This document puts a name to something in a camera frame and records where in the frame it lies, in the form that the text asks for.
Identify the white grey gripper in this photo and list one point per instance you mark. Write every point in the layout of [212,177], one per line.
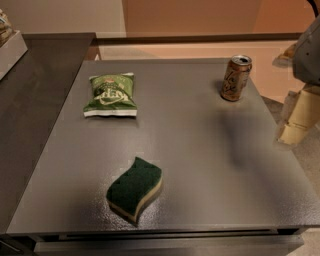
[308,58]

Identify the orange soda can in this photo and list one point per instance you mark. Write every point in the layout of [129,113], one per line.
[236,77]

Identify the green jalapeno chip bag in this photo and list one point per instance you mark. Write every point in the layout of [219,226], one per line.
[112,96]

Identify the green and yellow sponge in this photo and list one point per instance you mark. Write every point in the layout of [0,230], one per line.
[134,188]

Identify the dark side counter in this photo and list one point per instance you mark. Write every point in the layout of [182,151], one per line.
[31,97]

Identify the white tray with snacks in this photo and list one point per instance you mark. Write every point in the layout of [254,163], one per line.
[12,45]

